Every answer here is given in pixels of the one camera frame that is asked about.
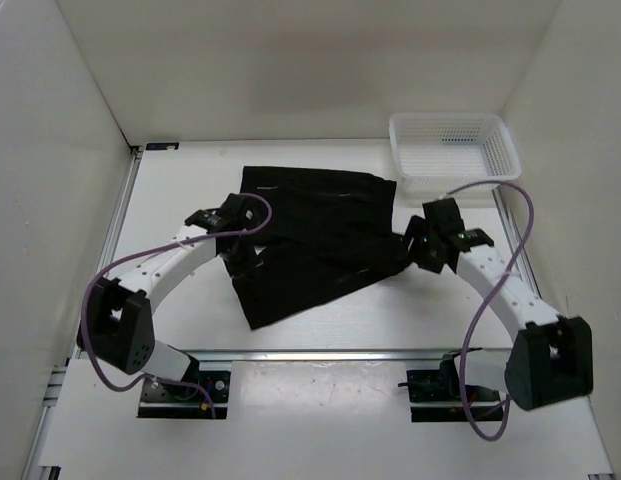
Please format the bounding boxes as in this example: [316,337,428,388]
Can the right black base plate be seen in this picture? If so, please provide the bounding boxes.
[397,370,505,423]

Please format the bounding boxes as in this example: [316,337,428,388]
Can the aluminium front rail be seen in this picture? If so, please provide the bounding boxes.
[69,348,511,365]

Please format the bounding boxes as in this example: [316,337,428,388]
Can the white plastic basket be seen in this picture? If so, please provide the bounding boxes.
[389,112,521,197]

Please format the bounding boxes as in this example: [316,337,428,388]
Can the aluminium rail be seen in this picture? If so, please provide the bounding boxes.
[69,348,511,365]
[20,145,145,479]
[493,186,619,479]

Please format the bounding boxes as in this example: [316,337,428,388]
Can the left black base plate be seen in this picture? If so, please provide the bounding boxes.
[137,362,232,420]

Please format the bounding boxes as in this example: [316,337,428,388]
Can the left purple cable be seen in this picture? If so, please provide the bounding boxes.
[77,192,274,396]

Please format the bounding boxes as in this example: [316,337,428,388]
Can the aluminium left rail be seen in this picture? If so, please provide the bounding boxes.
[20,145,145,479]

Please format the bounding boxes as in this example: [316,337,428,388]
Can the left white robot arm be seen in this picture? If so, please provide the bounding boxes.
[77,193,273,400]

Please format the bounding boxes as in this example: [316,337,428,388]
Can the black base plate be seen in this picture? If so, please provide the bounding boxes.
[137,362,232,420]
[397,370,505,423]

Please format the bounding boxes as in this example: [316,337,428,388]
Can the black shorts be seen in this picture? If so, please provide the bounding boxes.
[232,166,409,330]

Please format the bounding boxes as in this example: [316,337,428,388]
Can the aluminium right rail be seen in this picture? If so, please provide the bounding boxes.
[493,186,619,479]

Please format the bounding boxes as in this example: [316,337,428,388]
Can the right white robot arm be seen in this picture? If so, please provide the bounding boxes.
[403,198,594,411]

